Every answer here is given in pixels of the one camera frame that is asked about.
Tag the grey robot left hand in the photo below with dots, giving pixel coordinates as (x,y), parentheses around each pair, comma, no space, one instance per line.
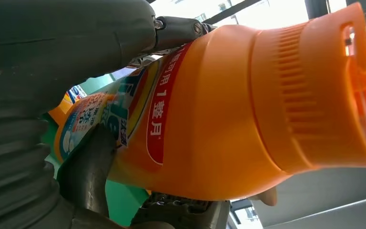
(60,41)

